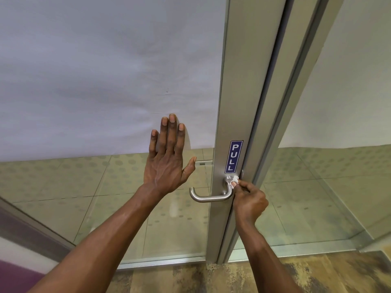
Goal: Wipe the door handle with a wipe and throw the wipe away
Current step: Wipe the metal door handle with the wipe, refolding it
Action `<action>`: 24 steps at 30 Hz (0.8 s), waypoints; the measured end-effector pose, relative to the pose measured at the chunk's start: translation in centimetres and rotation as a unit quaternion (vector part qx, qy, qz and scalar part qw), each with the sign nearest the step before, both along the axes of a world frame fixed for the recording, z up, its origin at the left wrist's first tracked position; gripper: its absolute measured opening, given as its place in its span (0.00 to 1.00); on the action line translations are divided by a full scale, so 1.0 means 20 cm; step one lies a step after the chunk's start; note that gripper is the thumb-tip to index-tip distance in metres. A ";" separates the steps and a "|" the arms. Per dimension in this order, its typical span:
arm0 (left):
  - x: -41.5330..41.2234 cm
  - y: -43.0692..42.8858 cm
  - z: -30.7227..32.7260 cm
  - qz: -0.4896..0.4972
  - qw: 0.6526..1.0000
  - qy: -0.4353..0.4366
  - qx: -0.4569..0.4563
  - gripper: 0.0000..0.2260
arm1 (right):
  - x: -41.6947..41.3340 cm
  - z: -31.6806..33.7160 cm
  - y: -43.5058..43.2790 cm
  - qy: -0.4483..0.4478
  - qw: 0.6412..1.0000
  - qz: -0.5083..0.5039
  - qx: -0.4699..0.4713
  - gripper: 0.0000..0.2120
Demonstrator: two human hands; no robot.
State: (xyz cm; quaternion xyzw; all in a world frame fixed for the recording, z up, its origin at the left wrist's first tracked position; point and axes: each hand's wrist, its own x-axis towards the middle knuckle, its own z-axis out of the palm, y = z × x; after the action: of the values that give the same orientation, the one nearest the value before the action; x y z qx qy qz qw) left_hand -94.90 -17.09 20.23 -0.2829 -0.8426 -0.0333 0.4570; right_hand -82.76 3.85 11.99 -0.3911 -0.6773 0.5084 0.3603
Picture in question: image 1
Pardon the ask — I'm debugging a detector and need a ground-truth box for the person's right hand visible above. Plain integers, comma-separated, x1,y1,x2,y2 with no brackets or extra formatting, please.
231,179,269,231

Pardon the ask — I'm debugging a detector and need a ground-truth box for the person's left hand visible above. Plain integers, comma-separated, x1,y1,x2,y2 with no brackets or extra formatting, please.
143,114,197,198

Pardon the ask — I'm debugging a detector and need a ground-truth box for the person's right forearm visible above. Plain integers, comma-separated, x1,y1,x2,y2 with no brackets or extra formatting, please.
237,222,303,293

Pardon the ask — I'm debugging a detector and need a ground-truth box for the person's left forearm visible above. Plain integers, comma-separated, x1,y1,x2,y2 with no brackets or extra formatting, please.
29,184,172,293

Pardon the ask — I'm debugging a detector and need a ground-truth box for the blue rectangular door sticker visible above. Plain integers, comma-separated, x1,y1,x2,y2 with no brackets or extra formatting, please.
225,140,244,174

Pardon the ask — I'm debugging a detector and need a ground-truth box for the aluminium framed fixed glass panel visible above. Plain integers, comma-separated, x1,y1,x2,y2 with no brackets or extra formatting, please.
217,0,391,263

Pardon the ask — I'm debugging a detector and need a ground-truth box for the aluminium framed glass door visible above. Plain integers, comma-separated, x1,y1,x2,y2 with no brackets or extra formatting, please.
0,0,288,269

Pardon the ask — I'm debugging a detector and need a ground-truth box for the large white paper sheet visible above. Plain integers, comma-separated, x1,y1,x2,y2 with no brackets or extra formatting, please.
0,0,228,163

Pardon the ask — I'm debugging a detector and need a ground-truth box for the narrow white paper sheet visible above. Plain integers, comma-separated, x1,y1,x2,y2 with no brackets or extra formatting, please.
279,0,391,149

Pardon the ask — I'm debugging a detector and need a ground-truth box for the silver lever door handle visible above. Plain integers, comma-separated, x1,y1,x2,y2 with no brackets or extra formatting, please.
189,175,235,203

